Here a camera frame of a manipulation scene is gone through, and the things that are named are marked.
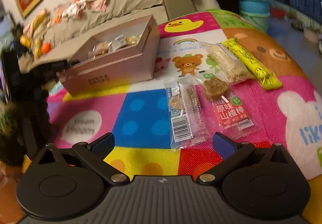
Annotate hawthorn lollipop red packet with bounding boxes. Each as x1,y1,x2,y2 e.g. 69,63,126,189
196,71,261,140

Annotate lollipop packet with barcode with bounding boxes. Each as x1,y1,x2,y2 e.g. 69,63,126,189
164,76,210,149

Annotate yellow cheese stick packet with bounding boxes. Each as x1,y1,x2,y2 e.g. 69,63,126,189
222,38,283,90

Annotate packaged rice cracker bar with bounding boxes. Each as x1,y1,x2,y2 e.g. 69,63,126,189
199,42,254,85

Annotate packaged bread bun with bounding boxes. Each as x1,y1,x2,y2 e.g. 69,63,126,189
88,41,112,59

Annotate pink cardboard gift box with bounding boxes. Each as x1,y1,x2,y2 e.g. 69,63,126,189
58,15,160,96

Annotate packaged orange pastry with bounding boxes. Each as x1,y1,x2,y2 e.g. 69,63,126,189
125,35,141,47

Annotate packaged brown braised eggs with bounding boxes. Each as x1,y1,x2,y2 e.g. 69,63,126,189
108,35,127,53

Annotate person with dark hair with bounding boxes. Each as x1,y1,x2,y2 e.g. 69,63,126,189
1,51,69,166

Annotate orange toy ball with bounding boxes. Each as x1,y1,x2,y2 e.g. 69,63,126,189
41,42,52,54

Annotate beige covered sofa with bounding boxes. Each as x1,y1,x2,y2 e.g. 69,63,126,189
19,0,220,73

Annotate green plastic bucket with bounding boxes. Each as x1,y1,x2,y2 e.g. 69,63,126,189
241,11,270,32

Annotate pile of pink clothes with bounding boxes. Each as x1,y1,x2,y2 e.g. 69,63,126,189
48,0,108,27

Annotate red plastic basin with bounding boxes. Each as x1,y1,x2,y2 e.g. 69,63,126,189
270,7,287,19

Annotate teal plastic bucket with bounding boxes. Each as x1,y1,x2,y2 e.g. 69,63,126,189
239,0,270,14

